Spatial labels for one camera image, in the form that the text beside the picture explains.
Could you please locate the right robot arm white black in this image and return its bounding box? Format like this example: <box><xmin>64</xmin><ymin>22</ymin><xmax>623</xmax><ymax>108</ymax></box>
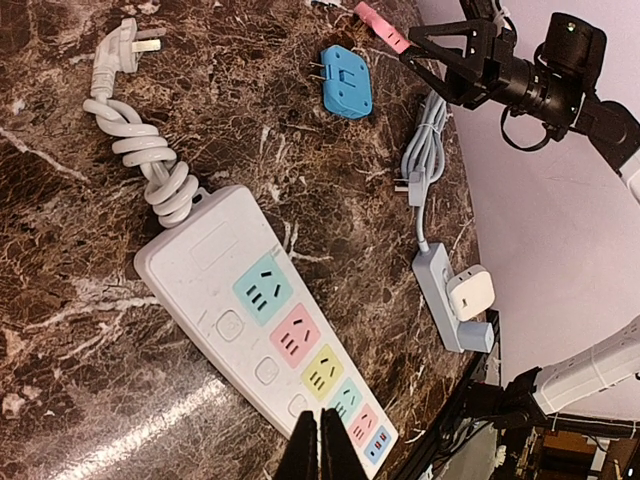
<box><xmin>401</xmin><ymin>12</ymin><xmax>639</xmax><ymax>419</ymax></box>

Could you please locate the pink plug adapter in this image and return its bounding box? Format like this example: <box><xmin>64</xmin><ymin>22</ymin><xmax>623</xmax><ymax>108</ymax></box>
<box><xmin>354</xmin><ymin>1</ymin><xmax>411</xmax><ymax>55</ymax></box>

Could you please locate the blue plug adapter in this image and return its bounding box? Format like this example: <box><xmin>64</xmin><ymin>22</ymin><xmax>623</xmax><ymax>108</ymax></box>
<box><xmin>309</xmin><ymin>45</ymin><xmax>373</xmax><ymax>120</ymax></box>

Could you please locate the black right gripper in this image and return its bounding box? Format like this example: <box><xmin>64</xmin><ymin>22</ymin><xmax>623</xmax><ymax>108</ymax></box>
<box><xmin>400</xmin><ymin>19</ymin><xmax>517</xmax><ymax>105</ymax></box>

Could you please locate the white cube charger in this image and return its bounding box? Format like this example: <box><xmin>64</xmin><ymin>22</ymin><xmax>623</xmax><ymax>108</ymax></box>
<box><xmin>446</xmin><ymin>264</ymin><xmax>496</xmax><ymax>322</ymax></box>

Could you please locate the grey-blue charger block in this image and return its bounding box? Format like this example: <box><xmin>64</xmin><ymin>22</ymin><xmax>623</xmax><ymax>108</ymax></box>
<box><xmin>457</xmin><ymin>321</ymin><xmax>495</xmax><ymax>354</ymax></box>

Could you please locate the black front table rail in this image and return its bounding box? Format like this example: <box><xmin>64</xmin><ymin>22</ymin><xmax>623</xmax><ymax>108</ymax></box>
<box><xmin>377</xmin><ymin>309</ymin><xmax>490</xmax><ymax>479</ymax></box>

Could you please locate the grey-blue power strip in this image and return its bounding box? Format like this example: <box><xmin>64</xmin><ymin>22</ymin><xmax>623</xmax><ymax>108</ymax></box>
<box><xmin>395</xmin><ymin>91</ymin><xmax>463</xmax><ymax>353</ymax></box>

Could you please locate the white multicolour power strip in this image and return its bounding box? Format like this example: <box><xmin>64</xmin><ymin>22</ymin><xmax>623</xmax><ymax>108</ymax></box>
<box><xmin>83</xmin><ymin>18</ymin><xmax>398</xmax><ymax>479</ymax></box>

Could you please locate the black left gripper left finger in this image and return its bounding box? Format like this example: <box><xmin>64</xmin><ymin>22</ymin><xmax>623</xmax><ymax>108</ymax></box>
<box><xmin>273</xmin><ymin>411</ymin><xmax>319</xmax><ymax>480</ymax></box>

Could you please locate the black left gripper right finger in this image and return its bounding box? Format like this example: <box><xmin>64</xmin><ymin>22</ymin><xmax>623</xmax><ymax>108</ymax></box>
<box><xmin>320</xmin><ymin>408</ymin><xmax>368</xmax><ymax>480</ymax></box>

